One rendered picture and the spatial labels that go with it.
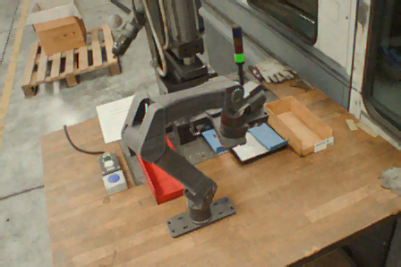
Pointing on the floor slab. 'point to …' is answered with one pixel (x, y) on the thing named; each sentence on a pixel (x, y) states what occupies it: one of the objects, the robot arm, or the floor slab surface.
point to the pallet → (36, 63)
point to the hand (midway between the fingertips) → (226, 145)
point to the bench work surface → (234, 255)
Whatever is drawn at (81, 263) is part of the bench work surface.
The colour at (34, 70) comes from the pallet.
